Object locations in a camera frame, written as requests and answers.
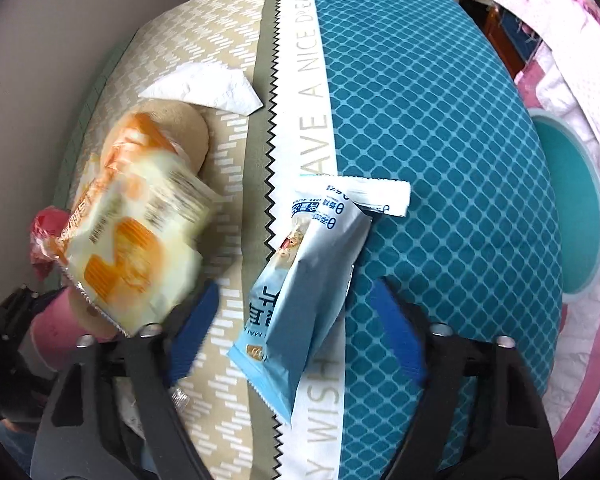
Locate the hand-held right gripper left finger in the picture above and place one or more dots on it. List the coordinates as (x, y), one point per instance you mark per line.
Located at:
(192, 335)

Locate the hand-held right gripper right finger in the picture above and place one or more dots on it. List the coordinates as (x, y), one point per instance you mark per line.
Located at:
(395, 330)

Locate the pink plastic cup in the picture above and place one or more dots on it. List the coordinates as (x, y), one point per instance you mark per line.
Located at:
(55, 335)

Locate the light blue snack packet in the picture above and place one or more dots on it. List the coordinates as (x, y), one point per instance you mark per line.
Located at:
(300, 300)

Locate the red snack wrapper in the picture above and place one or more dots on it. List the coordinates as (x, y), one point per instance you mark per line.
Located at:
(45, 235)

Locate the orange snack packet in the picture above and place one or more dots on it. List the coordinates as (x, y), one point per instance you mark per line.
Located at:
(130, 240)

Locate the small white blue sachet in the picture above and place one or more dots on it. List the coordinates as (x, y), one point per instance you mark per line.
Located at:
(375, 192)

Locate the brown paper bowl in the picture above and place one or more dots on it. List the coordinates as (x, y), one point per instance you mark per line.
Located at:
(190, 130)

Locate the teal trash bin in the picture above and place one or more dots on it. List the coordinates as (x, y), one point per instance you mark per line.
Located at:
(565, 200)

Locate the white paper tissue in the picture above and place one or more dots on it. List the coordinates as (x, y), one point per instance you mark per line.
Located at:
(205, 87)

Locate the clear plastic wrapper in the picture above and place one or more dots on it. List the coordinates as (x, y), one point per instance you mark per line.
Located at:
(181, 399)

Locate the blue storage box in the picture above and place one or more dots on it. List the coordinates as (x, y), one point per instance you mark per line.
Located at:
(517, 32)

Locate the pink floral quilt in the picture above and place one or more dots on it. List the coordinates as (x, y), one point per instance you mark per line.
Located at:
(555, 20)

